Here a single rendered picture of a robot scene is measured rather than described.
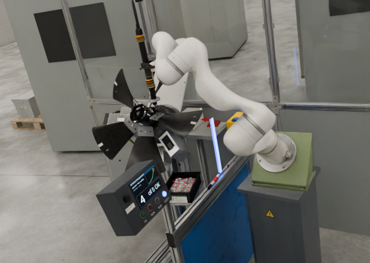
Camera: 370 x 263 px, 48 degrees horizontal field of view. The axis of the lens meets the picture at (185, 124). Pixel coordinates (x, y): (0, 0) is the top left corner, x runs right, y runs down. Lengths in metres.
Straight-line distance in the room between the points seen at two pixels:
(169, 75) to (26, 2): 3.45
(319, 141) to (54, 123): 3.40
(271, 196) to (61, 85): 3.48
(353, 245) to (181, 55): 1.98
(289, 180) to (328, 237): 1.29
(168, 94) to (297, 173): 1.07
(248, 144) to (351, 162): 1.32
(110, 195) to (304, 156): 0.90
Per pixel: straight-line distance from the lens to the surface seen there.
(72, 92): 4.94
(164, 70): 1.66
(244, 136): 1.62
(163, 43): 1.73
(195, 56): 1.65
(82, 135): 5.12
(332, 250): 3.10
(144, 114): 2.35
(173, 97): 2.63
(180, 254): 2.03
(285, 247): 2.12
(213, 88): 1.63
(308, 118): 2.78
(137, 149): 2.34
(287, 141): 2.00
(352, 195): 2.98
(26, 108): 6.82
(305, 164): 1.96
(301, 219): 2.02
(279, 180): 1.98
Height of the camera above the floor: 1.98
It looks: 21 degrees down
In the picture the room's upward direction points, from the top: 11 degrees counter-clockwise
